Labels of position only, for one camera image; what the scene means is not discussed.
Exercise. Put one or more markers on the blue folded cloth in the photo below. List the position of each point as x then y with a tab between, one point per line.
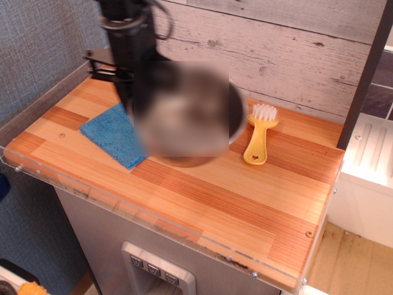
113	132

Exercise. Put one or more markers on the orange object bottom left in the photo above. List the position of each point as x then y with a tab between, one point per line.
29	288

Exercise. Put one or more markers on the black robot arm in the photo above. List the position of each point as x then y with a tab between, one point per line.
126	10

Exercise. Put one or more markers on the stainless steel pot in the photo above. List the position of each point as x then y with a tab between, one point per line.
185	113

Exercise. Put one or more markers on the grey toy fridge cabinet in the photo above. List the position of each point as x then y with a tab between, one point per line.
101	234

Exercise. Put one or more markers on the white toy sink unit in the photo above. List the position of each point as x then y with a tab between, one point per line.
362	201

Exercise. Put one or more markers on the silver dispenser panel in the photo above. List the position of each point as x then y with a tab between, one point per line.
147	271

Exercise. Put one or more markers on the yellow dish brush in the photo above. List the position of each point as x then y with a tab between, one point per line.
262	118

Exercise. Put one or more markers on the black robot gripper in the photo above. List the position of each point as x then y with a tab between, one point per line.
130	42

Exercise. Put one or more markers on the dark grey right post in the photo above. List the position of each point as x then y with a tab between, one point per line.
368	73

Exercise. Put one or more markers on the clear acrylic front guard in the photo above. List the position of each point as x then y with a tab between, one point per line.
216	208

